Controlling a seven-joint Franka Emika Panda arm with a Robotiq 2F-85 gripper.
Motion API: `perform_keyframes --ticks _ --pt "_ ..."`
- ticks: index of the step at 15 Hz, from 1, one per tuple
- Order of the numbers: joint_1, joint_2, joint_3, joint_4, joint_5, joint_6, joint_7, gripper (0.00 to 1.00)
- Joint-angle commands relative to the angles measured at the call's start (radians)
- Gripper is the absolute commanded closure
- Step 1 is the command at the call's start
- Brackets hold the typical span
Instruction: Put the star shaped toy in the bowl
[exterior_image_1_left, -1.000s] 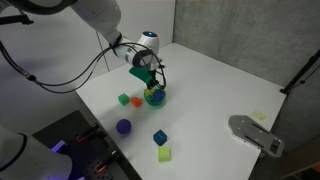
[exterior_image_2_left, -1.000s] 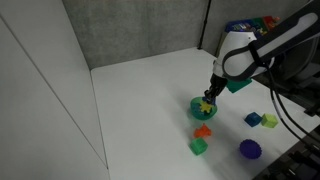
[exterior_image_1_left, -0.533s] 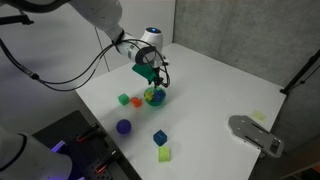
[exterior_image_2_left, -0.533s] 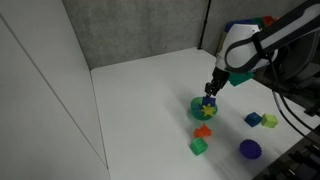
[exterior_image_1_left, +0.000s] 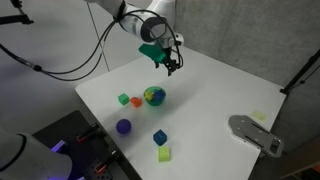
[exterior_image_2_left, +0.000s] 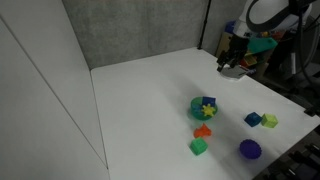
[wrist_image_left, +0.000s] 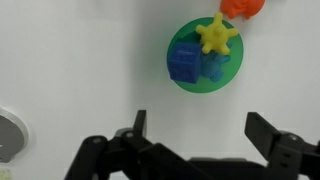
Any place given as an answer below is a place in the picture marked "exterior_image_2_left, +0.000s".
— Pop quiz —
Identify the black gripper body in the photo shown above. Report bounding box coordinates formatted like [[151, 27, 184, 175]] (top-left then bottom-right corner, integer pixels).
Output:
[[227, 34, 250, 57]]

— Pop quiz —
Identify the yellow star shaped toy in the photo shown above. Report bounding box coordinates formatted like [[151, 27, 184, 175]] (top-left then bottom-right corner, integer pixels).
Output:
[[201, 103, 217, 118]]

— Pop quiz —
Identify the wooden toy shelf with bins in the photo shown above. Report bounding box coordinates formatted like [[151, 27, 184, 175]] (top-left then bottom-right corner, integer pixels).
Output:
[[215, 19, 287, 76]]

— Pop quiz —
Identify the light blue knobby toy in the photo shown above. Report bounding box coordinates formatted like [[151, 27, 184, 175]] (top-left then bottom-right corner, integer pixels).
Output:
[[191, 102, 203, 115]]

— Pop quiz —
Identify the green plastic bowl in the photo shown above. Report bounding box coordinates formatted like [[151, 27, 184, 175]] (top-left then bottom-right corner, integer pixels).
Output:
[[189, 96, 219, 121]]

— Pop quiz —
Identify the dark blue cube toy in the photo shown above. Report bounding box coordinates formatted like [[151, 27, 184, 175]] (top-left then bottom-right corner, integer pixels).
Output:
[[244, 111, 263, 128]]

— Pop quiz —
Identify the lime green cube toy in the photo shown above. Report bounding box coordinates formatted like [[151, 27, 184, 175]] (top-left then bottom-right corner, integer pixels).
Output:
[[260, 113, 279, 129]]

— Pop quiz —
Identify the orange toy block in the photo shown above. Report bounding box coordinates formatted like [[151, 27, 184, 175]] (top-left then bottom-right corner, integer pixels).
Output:
[[193, 123, 213, 139]]

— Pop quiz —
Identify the grey flat pad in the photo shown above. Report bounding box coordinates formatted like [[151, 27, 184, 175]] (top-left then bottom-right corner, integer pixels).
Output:
[[220, 65, 250, 81]]

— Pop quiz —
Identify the black vertical pole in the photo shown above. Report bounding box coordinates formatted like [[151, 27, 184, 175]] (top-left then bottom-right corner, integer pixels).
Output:
[[197, 0, 213, 51]]

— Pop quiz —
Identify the purple spiky ball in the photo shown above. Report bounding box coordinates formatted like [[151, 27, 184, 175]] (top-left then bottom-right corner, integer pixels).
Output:
[[238, 138, 263, 160]]

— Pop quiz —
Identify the black table edge clamp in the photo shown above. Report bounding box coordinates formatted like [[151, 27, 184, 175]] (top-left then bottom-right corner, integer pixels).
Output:
[[303, 100, 320, 118]]

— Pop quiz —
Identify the black equipment under table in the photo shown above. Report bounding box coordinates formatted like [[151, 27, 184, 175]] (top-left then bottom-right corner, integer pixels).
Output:
[[258, 131, 320, 180]]

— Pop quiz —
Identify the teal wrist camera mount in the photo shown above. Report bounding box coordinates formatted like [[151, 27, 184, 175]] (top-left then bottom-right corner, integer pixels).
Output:
[[245, 36, 279, 56]]

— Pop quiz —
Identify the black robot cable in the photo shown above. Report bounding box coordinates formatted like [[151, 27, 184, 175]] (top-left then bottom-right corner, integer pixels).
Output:
[[246, 0, 320, 88]]

